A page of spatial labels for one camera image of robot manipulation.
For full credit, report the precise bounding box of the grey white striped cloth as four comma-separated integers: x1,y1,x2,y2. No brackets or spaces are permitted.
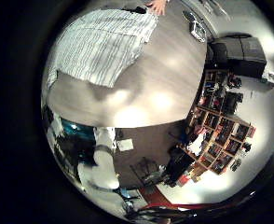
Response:
47,8,159,90

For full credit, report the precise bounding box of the black chair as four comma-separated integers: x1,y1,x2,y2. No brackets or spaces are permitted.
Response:
164,147,196,188

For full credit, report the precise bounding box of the small black object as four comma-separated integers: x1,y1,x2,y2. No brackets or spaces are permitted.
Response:
121,6,148,15

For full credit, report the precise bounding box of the wooden cubby shelf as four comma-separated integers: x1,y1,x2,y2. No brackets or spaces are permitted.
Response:
186,69,257,175

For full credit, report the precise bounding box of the white sheet of paper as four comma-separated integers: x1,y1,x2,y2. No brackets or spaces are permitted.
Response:
116,138,135,152

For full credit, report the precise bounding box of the small white box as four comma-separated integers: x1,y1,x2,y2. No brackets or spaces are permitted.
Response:
261,70,274,87

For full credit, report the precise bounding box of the red floor mat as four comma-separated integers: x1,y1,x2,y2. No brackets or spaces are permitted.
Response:
138,186,225,211

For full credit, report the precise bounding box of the teal blue object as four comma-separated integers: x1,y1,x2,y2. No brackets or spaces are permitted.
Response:
62,119,96,141

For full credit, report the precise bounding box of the grey metal table device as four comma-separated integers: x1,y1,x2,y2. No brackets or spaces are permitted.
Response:
182,9,208,44

